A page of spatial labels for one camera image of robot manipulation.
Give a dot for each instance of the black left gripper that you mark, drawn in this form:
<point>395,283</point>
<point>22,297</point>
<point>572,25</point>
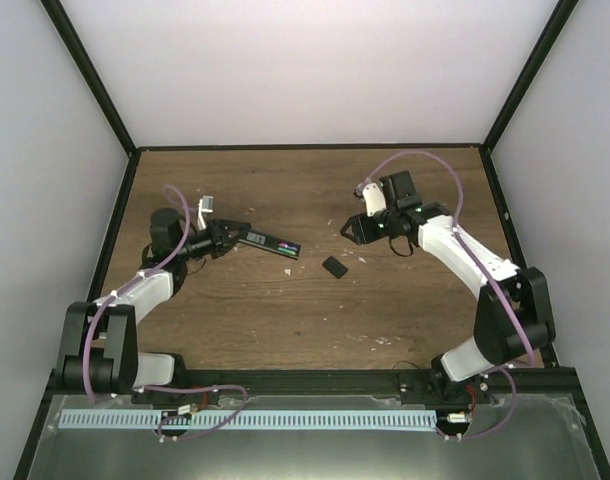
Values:
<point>220,238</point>

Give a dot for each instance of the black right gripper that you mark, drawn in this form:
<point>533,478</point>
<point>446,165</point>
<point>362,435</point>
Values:
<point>365,234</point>

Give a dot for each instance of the black battery compartment cover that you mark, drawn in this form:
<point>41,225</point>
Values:
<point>334,267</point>

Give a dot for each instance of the purple AAA battery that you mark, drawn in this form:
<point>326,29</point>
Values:
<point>289,245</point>

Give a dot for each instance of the black remote control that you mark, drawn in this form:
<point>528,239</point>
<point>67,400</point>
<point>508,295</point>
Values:
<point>267,243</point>

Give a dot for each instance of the green AAA battery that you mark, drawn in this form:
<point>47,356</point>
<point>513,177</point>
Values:
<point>288,251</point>

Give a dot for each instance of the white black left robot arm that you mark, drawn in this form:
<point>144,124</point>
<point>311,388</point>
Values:
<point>98,351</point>

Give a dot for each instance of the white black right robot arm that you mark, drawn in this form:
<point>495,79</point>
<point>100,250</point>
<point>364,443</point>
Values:
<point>514,316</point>

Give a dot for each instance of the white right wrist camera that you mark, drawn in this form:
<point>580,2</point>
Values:
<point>373,198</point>

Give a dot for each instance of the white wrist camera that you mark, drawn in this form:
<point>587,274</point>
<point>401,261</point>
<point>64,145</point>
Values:
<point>373,198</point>
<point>205,207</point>

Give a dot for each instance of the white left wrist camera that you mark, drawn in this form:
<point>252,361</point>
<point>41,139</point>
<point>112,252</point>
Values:
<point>205,207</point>

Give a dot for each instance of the light blue slotted cable duct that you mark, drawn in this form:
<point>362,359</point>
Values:
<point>381,420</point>

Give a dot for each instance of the black enclosure frame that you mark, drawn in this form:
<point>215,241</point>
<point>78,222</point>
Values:
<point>284,163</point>

